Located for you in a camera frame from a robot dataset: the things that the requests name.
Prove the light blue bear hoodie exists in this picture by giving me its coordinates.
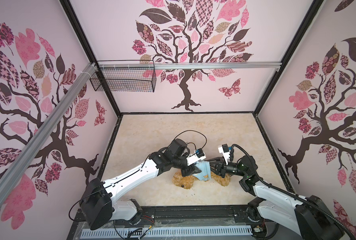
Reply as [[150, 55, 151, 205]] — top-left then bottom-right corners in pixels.
[[193, 161, 212, 181]]

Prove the white slotted cable duct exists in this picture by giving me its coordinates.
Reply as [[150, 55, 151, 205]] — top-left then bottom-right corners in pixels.
[[79, 226, 253, 240]]

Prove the aluminium rail wall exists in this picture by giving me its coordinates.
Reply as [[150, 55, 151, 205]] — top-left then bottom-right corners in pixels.
[[98, 61, 282, 70], [0, 62, 98, 229]]

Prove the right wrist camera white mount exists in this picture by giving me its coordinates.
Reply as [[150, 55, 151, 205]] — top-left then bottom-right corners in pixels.
[[218, 144, 231, 165]]

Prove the aluminium rail left wall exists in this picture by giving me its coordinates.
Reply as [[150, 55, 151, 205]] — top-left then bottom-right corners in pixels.
[[0, 62, 98, 229]]

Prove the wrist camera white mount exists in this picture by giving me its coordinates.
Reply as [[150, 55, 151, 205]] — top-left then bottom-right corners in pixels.
[[187, 149, 206, 166], [218, 144, 231, 165]]

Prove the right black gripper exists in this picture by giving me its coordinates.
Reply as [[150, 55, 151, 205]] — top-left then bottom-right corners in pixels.
[[205, 157, 247, 180]]

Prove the aluminium rail back wall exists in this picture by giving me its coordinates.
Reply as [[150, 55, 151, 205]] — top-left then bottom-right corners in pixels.
[[98, 61, 282, 70]]

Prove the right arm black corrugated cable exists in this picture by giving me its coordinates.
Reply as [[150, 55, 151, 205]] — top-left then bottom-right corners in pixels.
[[229, 143, 356, 240]]

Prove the brown plush teddy bear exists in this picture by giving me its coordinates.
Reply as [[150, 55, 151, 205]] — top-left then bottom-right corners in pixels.
[[172, 172, 231, 190]]

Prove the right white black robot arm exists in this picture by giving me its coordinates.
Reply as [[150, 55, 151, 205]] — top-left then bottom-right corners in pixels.
[[209, 156, 345, 240]]

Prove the black wire basket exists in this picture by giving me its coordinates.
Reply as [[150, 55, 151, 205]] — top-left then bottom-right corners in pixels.
[[90, 60, 157, 93]]

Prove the left wrist camera black cable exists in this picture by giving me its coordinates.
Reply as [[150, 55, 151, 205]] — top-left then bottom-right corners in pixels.
[[173, 129, 208, 151]]

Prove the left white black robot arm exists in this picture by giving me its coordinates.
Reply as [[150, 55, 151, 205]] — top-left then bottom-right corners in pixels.
[[78, 139, 206, 231]]

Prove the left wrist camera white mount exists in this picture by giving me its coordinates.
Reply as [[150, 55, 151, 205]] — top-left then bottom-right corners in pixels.
[[187, 149, 206, 166]]

